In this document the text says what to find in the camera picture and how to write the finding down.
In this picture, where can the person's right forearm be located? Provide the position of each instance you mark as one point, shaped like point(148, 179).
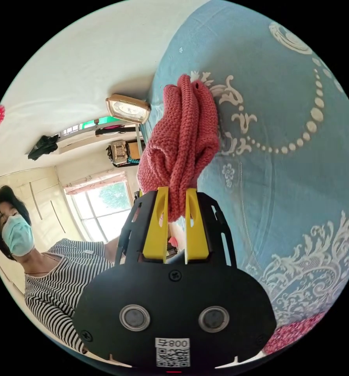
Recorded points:
point(111, 249)

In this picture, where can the beige woven bag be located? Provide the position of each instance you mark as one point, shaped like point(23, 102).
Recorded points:
point(118, 152)

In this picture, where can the gold-framed table clock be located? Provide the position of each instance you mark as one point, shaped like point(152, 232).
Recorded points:
point(129, 109)

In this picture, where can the cream cupboard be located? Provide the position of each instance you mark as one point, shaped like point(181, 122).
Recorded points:
point(42, 202)

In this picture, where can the pink floral curtain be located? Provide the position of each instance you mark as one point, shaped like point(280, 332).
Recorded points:
point(93, 181)

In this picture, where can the pink knitted sweater jacket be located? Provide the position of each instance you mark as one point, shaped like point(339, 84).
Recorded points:
point(180, 141)

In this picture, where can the pink floral cloth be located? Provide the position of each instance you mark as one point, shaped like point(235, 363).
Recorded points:
point(292, 332)

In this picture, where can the person's body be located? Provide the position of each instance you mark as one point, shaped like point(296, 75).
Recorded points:
point(54, 282)

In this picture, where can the window with white frame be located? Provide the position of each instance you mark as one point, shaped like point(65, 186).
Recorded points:
point(104, 208)

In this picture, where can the wall shelf with items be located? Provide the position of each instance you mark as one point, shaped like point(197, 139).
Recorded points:
point(83, 138)

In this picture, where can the bed with blue patterned quilt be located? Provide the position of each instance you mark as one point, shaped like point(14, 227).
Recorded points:
point(280, 191)

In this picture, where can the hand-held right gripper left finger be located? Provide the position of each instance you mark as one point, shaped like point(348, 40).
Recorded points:
point(155, 235)

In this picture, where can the black garment on shelf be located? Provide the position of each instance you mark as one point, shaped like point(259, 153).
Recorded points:
point(44, 147)

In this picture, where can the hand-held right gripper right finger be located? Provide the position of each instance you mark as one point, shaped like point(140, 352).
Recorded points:
point(195, 235)

